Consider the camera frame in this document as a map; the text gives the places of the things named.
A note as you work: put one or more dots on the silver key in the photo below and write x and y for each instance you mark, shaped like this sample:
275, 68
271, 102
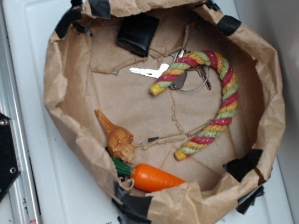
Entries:
150, 72

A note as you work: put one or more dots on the brown paper bag bin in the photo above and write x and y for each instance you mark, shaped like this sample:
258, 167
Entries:
215, 118

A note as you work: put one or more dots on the black tape roll patch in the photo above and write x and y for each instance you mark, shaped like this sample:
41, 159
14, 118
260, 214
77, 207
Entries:
137, 32

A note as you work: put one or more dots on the tan conch shell toy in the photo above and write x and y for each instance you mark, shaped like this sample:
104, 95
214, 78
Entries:
119, 139

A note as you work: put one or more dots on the white tray board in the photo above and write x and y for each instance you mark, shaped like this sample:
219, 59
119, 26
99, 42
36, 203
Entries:
67, 193

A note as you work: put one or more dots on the aluminium extrusion rail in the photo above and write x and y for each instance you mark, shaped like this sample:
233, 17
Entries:
22, 193

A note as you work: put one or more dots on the orange toy carrot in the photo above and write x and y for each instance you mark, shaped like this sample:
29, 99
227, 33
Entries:
147, 178

